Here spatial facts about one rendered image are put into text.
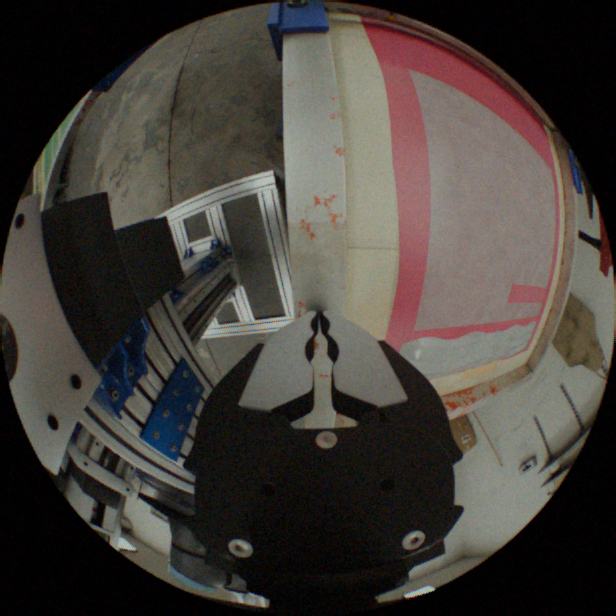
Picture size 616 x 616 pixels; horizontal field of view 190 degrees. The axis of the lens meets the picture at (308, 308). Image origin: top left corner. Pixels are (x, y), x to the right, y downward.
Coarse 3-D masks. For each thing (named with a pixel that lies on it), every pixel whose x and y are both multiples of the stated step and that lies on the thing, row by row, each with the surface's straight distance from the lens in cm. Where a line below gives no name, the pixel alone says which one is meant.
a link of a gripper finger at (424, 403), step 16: (384, 352) 10; (400, 368) 9; (416, 368) 9; (416, 384) 8; (416, 400) 8; (432, 400) 8; (384, 416) 7; (400, 416) 7; (416, 416) 8; (432, 416) 8; (432, 432) 7; (448, 432) 8; (448, 448) 7
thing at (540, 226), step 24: (504, 96) 43; (528, 120) 48; (528, 144) 41; (528, 168) 37; (552, 168) 52; (528, 192) 35; (552, 192) 48; (528, 216) 34; (552, 216) 46; (528, 240) 35; (552, 240) 46; (528, 264) 36; (552, 264) 48; (504, 312) 34; (528, 312) 43
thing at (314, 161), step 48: (288, 48) 20; (288, 96) 16; (336, 96) 16; (288, 144) 14; (336, 144) 14; (288, 192) 13; (336, 192) 13; (576, 192) 61; (288, 240) 13; (336, 240) 13; (576, 240) 57; (336, 288) 14; (480, 384) 43
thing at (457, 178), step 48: (384, 48) 29; (432, 48) 36; (432, 96) 25; (480, 96) 34; (432, 144) 21; (480, 144) 27; (432, 192) 20; (480, 192) 24; (432, 240) 20; (480, 240) 24; (432, 288) 21; (480, 288) 26; (432, 336) 25
